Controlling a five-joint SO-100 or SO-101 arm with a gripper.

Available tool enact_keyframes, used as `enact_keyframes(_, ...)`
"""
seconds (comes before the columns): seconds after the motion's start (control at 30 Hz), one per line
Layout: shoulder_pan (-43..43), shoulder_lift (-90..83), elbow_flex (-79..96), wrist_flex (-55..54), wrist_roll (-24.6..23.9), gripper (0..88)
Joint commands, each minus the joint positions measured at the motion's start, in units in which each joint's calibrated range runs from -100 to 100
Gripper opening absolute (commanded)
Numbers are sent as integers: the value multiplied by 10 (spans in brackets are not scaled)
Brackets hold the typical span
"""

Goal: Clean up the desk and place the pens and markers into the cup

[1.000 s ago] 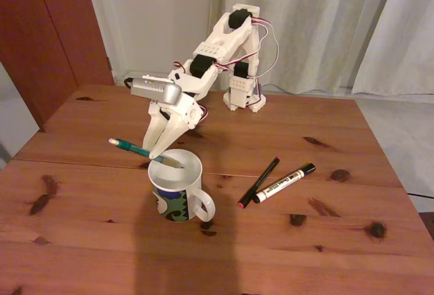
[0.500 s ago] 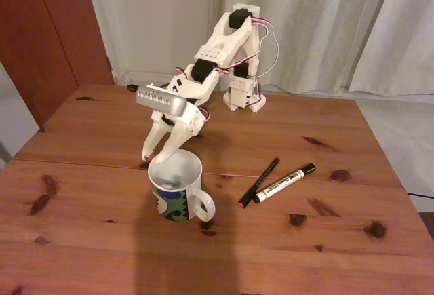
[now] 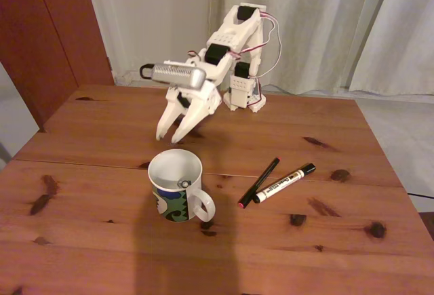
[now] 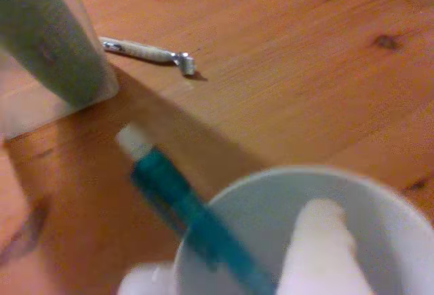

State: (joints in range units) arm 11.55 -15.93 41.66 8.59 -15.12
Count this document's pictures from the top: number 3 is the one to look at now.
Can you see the brown wooden door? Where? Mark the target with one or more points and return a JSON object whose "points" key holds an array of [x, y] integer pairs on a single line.
{"points": [[40, 37]]}

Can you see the green pen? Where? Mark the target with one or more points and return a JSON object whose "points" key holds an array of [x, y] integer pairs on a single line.
{"points": [[184, 183]]}

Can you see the white whiteboard marker black cap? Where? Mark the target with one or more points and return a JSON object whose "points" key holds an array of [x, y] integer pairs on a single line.
{"points": [[281, 183]]}

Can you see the black pen red caps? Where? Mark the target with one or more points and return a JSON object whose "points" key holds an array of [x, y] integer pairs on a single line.
{"points": [[259, 181]]}

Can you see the wide white curtain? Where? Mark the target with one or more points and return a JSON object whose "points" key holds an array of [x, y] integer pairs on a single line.
{"points": [[322, 20]]}

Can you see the silver camera box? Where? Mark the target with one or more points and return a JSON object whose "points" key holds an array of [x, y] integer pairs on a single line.
{"points": [[178, 76]]}

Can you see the narrow white curtain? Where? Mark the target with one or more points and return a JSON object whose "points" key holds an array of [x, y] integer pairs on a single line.
{"points": [[407, 37]]}

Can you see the white mug green blue pattern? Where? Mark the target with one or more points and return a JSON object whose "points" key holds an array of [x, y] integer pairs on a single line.
{"points": [[169, 207]]}

